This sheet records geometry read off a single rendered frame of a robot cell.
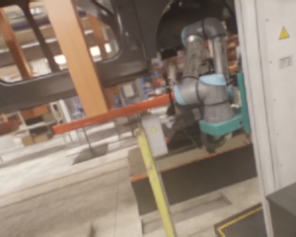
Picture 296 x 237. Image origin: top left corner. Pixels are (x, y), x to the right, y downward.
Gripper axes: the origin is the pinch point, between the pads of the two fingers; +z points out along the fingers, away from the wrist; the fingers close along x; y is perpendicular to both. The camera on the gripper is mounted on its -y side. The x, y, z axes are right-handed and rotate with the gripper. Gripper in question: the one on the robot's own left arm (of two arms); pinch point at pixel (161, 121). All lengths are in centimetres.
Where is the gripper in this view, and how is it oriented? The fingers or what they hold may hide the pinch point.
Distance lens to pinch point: 120.3
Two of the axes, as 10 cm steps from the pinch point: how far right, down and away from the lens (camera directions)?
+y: 2.6, 9.3, 2.5
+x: -1.5, -2.1, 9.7
